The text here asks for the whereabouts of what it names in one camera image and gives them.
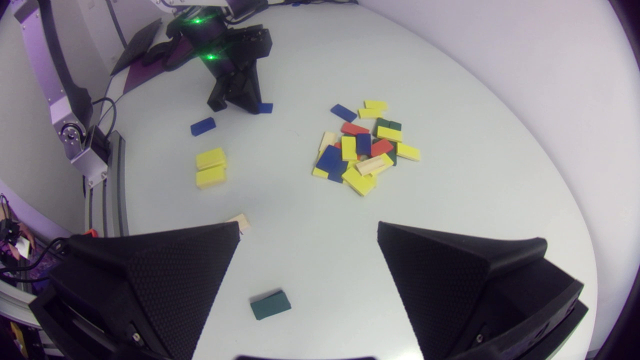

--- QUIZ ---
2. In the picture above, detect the pile of wooden blocks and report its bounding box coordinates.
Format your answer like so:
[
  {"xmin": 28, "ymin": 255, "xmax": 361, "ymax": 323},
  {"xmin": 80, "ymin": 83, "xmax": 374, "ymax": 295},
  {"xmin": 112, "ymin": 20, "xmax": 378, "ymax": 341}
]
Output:
[{"xmin": 332, "ymin": 141, "xmax": 396, "ymax": 176}]

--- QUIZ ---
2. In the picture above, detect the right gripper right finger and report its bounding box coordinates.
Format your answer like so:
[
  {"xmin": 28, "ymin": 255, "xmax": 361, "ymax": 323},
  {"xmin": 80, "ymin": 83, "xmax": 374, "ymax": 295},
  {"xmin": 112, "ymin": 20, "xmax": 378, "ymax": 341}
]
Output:
[{"xmin": 377, "ymin": 221, "xmax": 589, "ymax": 360}]

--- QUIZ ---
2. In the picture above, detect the dark mat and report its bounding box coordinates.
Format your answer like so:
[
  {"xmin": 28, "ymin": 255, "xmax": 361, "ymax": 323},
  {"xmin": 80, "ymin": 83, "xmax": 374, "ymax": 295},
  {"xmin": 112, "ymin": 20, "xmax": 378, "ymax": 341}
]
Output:
[{"xmin": 122, "ymin": 60, "xmax": 171, "ymax": 95}]

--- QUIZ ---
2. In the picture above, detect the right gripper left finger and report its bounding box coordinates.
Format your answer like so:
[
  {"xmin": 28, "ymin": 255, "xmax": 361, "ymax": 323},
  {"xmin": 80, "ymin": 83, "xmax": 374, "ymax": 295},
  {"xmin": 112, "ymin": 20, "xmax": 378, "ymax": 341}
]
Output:
[{"xmin": 30, "ymin": 221, "xmax": 241, "ymax": 360}]

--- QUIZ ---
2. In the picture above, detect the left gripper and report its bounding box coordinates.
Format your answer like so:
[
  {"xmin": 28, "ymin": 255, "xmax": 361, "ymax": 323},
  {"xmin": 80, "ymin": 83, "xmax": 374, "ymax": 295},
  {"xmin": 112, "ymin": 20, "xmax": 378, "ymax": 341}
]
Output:
[{"xmin": 172, "ymin": 15, "xmax": 263, "ymax": 115}]

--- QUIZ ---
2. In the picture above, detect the pale wooden block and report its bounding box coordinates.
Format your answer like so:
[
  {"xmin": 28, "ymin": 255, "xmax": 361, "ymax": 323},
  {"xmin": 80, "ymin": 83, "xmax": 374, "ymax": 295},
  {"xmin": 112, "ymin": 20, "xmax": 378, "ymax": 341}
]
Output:
[
  {"xmin": 356, "ymin": 156, "xmax": 386, "ymax": 176},
  {"xmin": 226, "ymin": 213, "xmax": 252, "ymax": 233},
  {"xmin": 319, "ymin": 131, "xmax": 340, "ymax": 153}
]

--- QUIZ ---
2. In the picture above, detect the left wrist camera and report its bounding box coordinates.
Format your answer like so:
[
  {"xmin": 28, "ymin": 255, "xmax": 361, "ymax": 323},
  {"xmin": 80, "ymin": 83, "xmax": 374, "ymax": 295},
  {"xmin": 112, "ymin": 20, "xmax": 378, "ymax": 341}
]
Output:
[{"xmin": 227, "ymin": 25, "xmax": 273, "ymax": 63}]

